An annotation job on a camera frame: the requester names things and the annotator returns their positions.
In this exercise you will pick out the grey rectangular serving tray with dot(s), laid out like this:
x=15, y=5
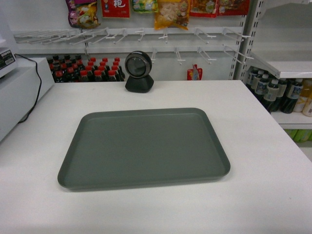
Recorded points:
x=143, y=148

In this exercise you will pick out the white checkout counter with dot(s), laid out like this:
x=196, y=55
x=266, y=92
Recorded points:
x=268, y=189

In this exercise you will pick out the black round barcode scanner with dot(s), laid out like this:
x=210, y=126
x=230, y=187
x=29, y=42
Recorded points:
x=138, y=65

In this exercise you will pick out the small red packet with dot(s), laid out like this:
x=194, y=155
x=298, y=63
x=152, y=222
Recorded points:
x=195, y=73

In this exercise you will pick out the red capped soy sauce bottles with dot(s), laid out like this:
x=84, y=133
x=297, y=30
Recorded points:
x=69, y=68

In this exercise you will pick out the yellow snack bag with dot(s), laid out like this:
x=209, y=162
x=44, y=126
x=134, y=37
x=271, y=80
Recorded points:
x=172, y=13

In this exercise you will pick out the white peg hook rack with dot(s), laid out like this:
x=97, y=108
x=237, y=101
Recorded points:
x=201, y=40

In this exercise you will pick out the green snack bag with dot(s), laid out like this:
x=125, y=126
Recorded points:
x=145, y=6

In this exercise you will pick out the dark bottle white label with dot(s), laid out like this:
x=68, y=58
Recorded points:
x=270, y=95

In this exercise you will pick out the red snack bag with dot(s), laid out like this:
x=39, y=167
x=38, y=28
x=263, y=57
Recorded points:
x=115, y=8

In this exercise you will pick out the red hanging snack bags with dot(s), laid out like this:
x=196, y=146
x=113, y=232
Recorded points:
x=214, y=8

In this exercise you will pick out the purple snack bag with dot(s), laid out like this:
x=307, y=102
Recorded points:
x=82, y=14

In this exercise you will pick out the white cash register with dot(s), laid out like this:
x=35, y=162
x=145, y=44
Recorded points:
x=23, y=81

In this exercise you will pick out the white metal shelf unit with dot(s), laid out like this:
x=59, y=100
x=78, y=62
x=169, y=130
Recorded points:
x=278, y=39

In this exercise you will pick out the white labelled drink bottle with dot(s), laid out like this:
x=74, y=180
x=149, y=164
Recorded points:
x=307, y=110

